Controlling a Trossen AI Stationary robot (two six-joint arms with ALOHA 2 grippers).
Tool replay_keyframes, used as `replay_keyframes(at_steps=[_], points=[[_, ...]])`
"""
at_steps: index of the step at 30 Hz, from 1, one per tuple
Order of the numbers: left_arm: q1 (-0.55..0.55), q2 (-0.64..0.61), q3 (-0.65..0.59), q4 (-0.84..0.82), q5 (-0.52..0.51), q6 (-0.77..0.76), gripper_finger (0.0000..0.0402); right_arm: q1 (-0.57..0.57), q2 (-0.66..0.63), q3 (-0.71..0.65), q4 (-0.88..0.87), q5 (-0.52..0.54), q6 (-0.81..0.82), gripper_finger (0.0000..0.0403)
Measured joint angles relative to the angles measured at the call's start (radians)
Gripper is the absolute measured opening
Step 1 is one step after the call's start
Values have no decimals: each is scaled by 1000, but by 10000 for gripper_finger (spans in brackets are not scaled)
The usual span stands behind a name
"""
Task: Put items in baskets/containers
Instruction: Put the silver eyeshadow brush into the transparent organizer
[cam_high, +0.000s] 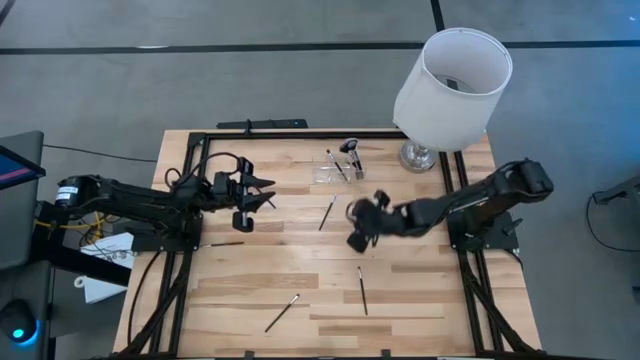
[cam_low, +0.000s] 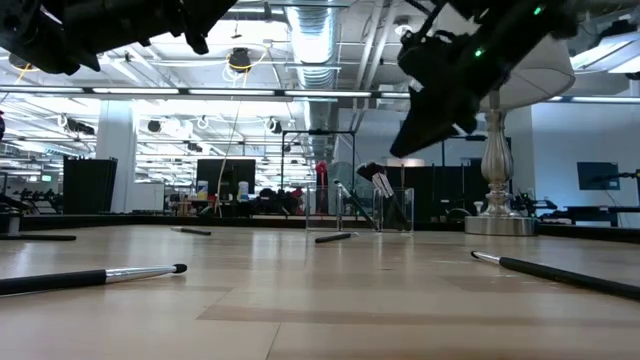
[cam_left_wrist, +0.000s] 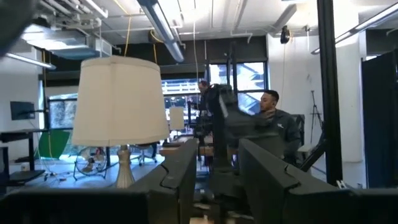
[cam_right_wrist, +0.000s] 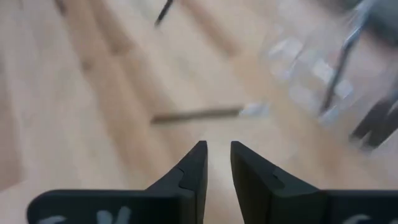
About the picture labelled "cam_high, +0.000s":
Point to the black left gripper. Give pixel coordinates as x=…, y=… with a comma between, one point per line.
x=242, y=192

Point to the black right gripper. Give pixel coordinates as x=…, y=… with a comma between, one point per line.
x=375, y=217

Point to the slim brush with silver ferrule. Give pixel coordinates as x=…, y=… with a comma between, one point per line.
x=327, y=213

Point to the short black silver-ended brush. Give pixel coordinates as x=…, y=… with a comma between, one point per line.
x=337, y=165

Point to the thin black makeup brush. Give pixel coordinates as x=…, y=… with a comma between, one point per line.
x=363, y=297

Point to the thin black white-tipped brush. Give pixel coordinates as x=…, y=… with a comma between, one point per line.
x=282, y=313

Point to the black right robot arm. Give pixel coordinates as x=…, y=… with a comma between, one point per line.
x=460, y=200

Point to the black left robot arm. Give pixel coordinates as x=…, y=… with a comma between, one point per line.
x=130, y=197

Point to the thin black stick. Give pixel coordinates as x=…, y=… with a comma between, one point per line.
x=225, y=244

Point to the clear plastic organizer container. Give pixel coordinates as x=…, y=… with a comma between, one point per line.
x=325, y=175

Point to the white shade table lamp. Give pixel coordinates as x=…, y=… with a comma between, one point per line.
x=440, y=110

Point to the white printed paper sheet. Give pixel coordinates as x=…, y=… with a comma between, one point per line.
x=112, y=245

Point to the black equipment stand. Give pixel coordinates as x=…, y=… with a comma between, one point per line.
x=90, y=265

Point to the white paper tag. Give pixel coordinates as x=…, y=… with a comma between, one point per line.
x=97, y=292

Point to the grey side desk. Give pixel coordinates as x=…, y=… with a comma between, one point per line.
x=20, y=225

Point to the dark computer monitor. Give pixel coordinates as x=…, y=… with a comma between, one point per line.
x=15, y=170

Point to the black computer mouse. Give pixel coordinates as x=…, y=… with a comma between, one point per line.
x=17, y=320

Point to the black camera bar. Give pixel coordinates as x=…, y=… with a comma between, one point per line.
x=270, y=123

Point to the black aluminium table frame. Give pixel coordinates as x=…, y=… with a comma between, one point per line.
x=300, y=135

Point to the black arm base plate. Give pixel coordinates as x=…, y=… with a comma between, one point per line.
x=165, y=242
x=500, y=240

